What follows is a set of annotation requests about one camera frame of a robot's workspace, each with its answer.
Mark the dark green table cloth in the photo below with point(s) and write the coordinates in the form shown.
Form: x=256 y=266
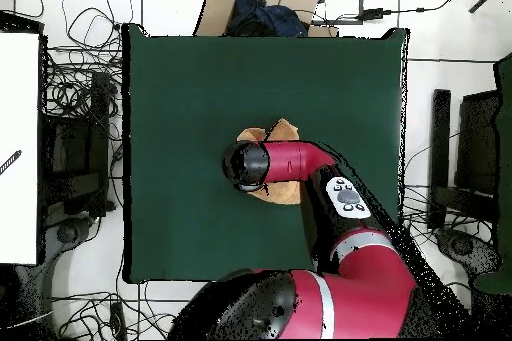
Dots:
x=180 y=117

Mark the brown cardboard box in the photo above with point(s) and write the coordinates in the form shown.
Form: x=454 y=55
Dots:
x=216 y=13

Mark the black striped rod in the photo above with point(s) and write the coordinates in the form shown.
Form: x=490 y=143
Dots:
x=10 y=162

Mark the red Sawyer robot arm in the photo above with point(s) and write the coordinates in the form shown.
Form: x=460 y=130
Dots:
x=292 y=161

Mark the white flat panel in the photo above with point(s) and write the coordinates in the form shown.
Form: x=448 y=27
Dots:
x=20 y=117

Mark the tan terry towel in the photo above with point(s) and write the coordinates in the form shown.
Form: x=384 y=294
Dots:
x=282 y=195

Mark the black power adapter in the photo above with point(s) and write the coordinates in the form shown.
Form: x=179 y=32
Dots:
x=372 y=14

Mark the black stand frame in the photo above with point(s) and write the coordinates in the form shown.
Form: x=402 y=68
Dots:
x=80 y=149
x=440 y=137

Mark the grey stand foot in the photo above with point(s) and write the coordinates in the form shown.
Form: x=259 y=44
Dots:
x=68 y=234
x=464 y=246

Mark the dark blue jeans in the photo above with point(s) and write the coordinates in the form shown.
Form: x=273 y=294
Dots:
x=276 y=21

